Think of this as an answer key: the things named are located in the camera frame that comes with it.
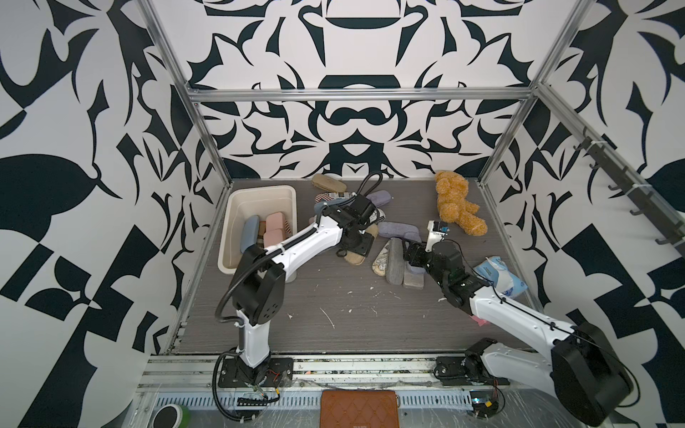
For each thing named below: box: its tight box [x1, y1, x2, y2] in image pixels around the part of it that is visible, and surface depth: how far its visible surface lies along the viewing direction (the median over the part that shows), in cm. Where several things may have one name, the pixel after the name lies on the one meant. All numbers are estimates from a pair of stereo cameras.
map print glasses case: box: [371, 238, 390, 278], surface depth 94 cm
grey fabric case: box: [386, 237, 405, 286], surface depth 91 cm
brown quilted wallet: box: [320, 389, 401, 428], surface depth 69 cm
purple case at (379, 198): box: [365, 189, 392, 208], surface depth 113 cm
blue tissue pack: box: [472, 255, 529, 298], surface depth 87 cm
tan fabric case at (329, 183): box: [311, 172, 347, 193], surface depth 118 cm
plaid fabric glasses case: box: [257, 221, 267, 240], surface depth 100 cm
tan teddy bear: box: [434, 171, 489, 238], surface depth 104 cm
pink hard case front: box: [265, 212, 286, 232], surface depth 101 cm
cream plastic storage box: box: [217, 185, 298, 275], surface depth 96 cm
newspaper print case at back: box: [313, 192, 334, 204], surface depth 111 cm
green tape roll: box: [153, 404, 191, 428], surface depth 66 cm
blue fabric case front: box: [239, 214, 261, 254], surface depth 98 cm
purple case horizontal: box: [377, 221, 422, 244], surface depth 102 cm
